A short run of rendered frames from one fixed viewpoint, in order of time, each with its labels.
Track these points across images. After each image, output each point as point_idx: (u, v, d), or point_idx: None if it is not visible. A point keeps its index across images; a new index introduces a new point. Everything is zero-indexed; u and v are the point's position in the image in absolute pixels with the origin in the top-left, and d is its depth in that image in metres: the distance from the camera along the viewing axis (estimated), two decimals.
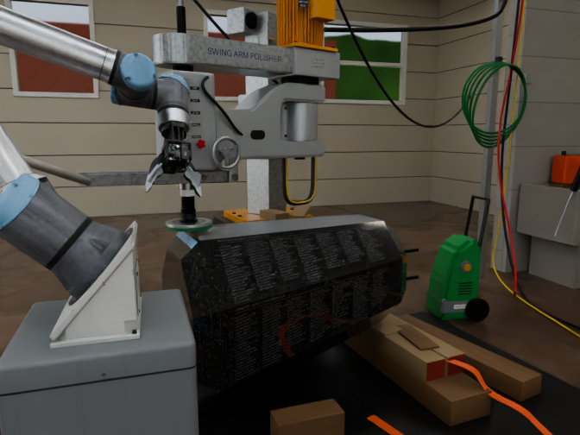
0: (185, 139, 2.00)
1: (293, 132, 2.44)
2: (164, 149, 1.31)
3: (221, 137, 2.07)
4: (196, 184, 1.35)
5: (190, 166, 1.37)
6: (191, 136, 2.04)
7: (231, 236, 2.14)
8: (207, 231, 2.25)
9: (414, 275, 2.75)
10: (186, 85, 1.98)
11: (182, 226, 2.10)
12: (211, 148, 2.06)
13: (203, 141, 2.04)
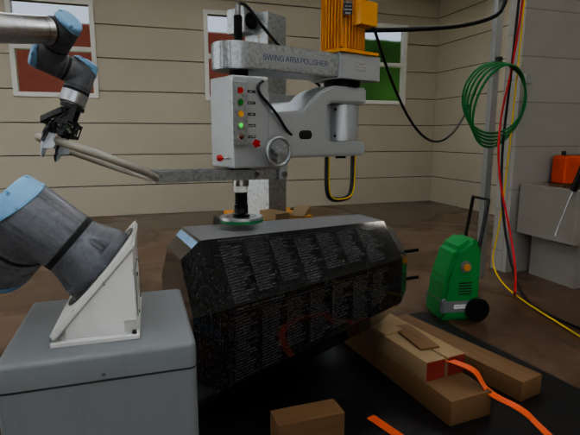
0: (242, 139, 2.15)
1: (343, 132, 2.58)
2: (59, 122, 1.66)
3: (274, 137, 2.22)
4: (60, 152, 1.73)
5: (66, 138, 1.74)
6: None
7: (231, 236, 2.14)
8: (207, 231, 2.25)
9: (414, 275, 2.75)
10: (244, 89, 2.13)
11: (262, 217, 2.35)
12: (266, 148, 2.20)
13: (258, 141, 2.18)
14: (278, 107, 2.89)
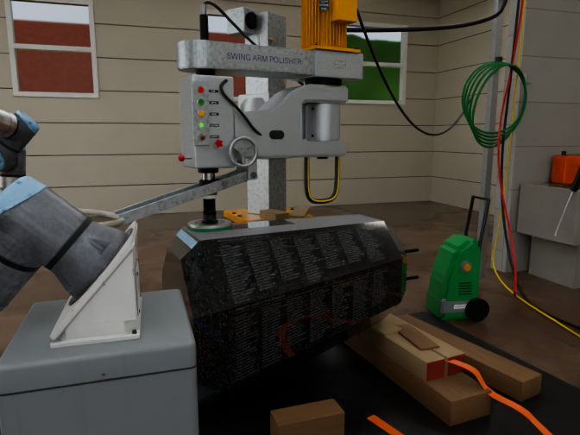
0: (204, 139, 2.14)
1: (321, 132, 2.50)
2: None
3: (238, 137, 2.19)
4: None
5: None
6: (210, 136, 2.17)
7: (231, 236, 2.14)
8: None
9: (414, 275, 2.75)
10: (205, 89, 2.11)
11: (195, 226, 2.26)
12: (229, 148, 2.18)
13: (220, 141, 2.16)
14: None
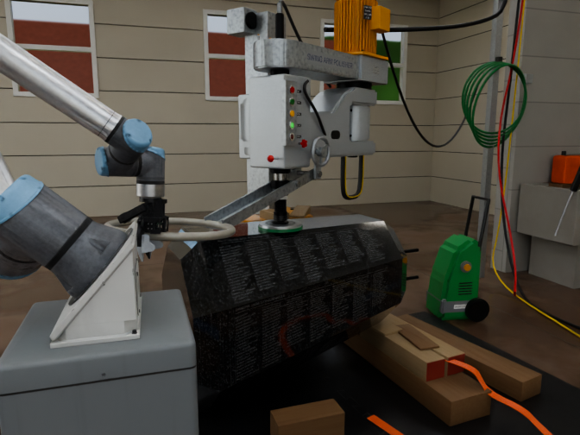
0: (293, 139, 2.13)
1: (359, 132, 2.67)
2: (151, 222, 1.55)
3: (318, 137, 2.23)
4: None
5: None
6: None
7: (231, 236, 2.14)
8: (207, 231, 2.25)
9: (414, 275, 2.75)
10: (294, 89, 2.11)
11: None
12: (312, 148, 2.21)
13: (305, 141, 2.18)
14: None
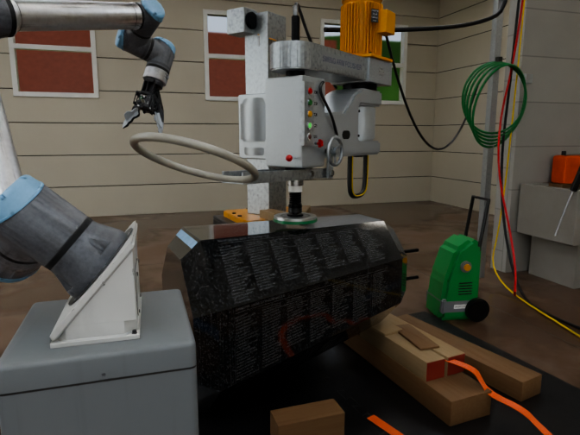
0: (311, 139, 2.18)
1: (367, 132, 2.74)
2: (138, 97, 1.80)
3: (334, 137, 2.28)
4: (159, 125, 1.80)
5: (159, 111, 1.82)
6: None
7: (231, 236, 2.14)
8: (207, 231, 2.25)
9: (414, 275, 2.75)
10: (312, 90, 2.16)
11: (282, 213, 2.45)
12: (327, 148, 2.26)
13: (322, 141, 2.23)
14: None
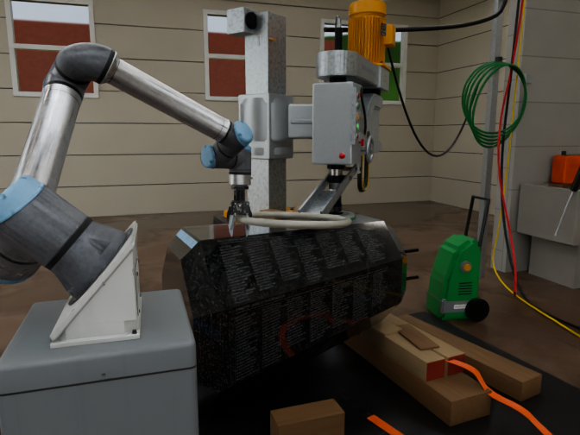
0: (357, 138, 2.44)
1: (376, 133, 3.09)
2: (231, 204, 1.92)
3: (370, 137, 2.57)
4: (247, 228, 1.97)
5: (249, 213, 1.96)
6: None
7: (231, 236, 2.14)
8: (207, 231, 2.25)
9: (414, 275, 2.75)
10: None
11: None
12: (367, 146, 2.54)
13: (363, 140, 2.51)
14: (299, 108, 3.03)
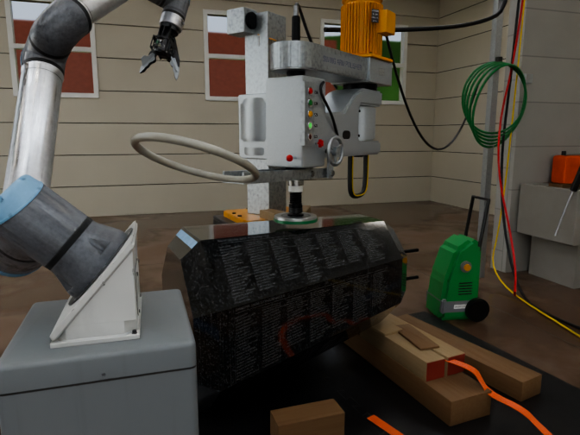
0: (311, 139, 2.18)
1: (367, 132, 2.74)
2: (155, 42, 1.84)
3: (334, 137, 2.29)
4: (175, 70, 1.84)
5: (175, 56, 1.86)
6: None
7: (231, 236, 2.14)
8: (207, 231, 2.25)
9: (414, 275, 2.75)
10: (312, 90, 2.16)
11: (274, 216, 2.37)
12: (328, 148, 2.26)
13: (322, 141, 2.23)
14: None
